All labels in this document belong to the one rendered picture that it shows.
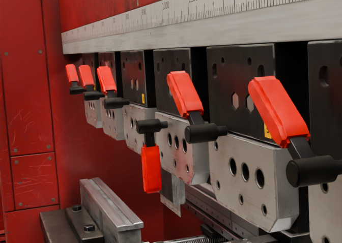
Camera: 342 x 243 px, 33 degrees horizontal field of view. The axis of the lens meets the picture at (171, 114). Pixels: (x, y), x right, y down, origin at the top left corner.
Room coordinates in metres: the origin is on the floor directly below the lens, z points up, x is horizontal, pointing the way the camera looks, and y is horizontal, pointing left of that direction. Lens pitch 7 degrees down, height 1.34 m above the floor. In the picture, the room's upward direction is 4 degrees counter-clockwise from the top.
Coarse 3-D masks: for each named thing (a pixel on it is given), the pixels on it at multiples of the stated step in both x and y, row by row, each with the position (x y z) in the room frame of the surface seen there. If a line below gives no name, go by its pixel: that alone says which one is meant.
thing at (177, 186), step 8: (168, 176) 0.87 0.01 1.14; (168, 184) 0.88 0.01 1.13; (176, 184) 0.86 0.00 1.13; (184, 184) 0.87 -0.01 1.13; (160, 192) 0.92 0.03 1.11; (168, 192) 0.88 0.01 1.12; (176, 192) 0.86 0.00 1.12; (184, 192) 0.87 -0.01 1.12; (168, 200) 0.91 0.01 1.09; (176, 200) 0.86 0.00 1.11; (184, 200) 0.87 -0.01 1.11; (176, 208) 0.88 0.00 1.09
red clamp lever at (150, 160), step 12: (144, 120) 0.74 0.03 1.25; (156, 120) 0.74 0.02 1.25; (144, 132) 0.73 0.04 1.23; (156, 132) 0.74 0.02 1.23; (144, 144) 0.74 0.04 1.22; (144, 156) 0.73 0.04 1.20; (156, 156) 0.73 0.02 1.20; (144, 168) 0.73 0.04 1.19; (156, 168) 0.73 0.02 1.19; (144, 180) 0.74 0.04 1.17; (156, 180) 0.73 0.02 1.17
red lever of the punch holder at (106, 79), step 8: (104, 72) 0.98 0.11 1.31; (104, 80) 0.97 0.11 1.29; (112, 80) 0.97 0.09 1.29; (104, 88) 0.96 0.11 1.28; (112, 88) 0.96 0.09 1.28; (112, 96) 0.94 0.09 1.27; (104, 104) 0.93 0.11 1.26; (112, 104) 0.93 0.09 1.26; (120, 104) 0.93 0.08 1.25; (128, 104) 0.94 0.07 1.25
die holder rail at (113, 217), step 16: (80, 192) 1.66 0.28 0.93; (96, 192) 1.49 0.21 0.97; (112, 192) 1.48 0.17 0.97; (96, 208) 1.43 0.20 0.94; (112, 208) 1.33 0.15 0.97; (128, 208) 1.32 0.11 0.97; (96, 224) 1.44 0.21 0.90; (112, 224) 1.23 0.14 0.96; (128, 224) 1.20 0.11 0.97; (112, 240) 1.26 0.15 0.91; (128, 240) 1.21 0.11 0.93
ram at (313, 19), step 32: (64, 0) 1.59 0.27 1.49; (96, 0) 1.17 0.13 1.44; (128, 0) 0.92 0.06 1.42; (160, 0) 0.76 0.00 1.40; (320, 0) 0.41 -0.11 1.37; (128, 32) 0.93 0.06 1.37; (160, 32) 0.77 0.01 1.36; (192, 32) 0.65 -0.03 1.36; (224, 32) 0.57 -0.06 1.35; (256, 32) 0.50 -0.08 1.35; (288, 32) 0.45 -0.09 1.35; (320, 32) 0.41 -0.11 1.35
